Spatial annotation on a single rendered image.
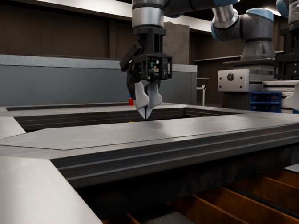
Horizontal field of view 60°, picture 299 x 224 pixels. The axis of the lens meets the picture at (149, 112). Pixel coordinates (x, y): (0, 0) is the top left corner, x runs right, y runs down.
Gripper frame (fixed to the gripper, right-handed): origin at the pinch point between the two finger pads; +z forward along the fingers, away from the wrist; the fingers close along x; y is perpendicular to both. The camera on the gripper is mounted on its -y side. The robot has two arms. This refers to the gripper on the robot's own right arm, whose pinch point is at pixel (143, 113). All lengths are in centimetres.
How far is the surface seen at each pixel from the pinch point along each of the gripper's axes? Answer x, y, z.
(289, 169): 41.9, 14.4, 17.9
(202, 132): -3.1, 24.4, 0.9
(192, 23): 656, -730, -245
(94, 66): 10, -63, -16
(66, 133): -22.6, 13.2, 0.8
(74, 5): 188, -698, -232
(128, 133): -13.8, 18.2, 0.8
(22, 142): -29.5, 17.1, 0.8
